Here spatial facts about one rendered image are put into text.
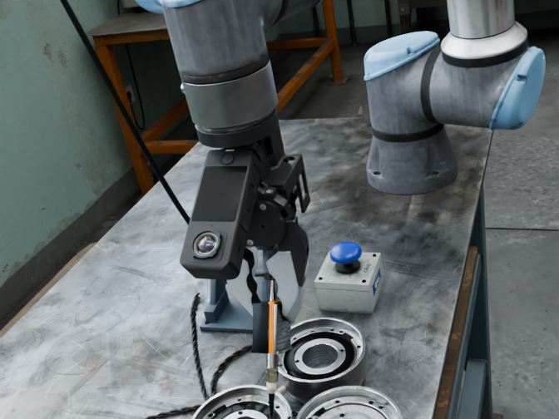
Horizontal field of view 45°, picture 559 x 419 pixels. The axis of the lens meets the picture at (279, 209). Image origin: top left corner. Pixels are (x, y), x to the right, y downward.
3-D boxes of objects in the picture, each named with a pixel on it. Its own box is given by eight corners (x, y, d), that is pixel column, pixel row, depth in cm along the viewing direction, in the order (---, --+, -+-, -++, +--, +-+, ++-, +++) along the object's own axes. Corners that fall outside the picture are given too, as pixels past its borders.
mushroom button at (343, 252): (361, 290, 84) (356, 257, 82) (330, 288, 86) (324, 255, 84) (368, 271, 88) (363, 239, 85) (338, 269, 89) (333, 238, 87)
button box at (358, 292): (373, 314, 84) (368, 282, 81) (319, 310, 87) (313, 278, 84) (387, 276, 90) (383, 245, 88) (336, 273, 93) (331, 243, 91)
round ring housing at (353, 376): (327, 332, 82) (322, 305, 81) (390, 372, 75) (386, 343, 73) (259, 378, 78) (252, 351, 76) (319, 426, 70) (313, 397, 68)
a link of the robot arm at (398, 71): (393, 102, 117) (384, 25, 111) (466, 109, 109) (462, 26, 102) (355, 130, 109) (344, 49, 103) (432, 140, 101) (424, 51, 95)
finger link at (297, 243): (320, 277, 63) (294, 195, 59) (316, 287, 62) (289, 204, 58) (274, 280, 65) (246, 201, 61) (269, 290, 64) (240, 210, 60)
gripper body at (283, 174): (314, 207, 67) (294, 91, 61) (290, 257, 60) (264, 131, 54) (243, 208, 69) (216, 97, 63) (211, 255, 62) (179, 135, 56)
